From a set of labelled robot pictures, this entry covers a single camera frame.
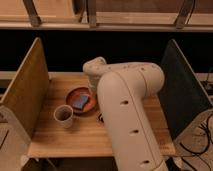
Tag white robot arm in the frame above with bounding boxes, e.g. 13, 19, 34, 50
83, 57, 168, 171

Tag blue sponge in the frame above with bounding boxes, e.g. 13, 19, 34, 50
72, 95, 89, 110

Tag black striped case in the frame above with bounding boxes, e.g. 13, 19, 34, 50
98, 113, 104, 123

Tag white paper cup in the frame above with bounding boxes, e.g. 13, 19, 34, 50
53, 105, 73, 129

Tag right dark side panel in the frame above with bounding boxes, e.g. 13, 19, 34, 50
158, 39, 213, 141

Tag left wooden side panel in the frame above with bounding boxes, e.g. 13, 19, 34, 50
0, 38, 49, 141

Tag black floor cables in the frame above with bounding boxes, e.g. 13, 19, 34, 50
179, 113, 213, 171

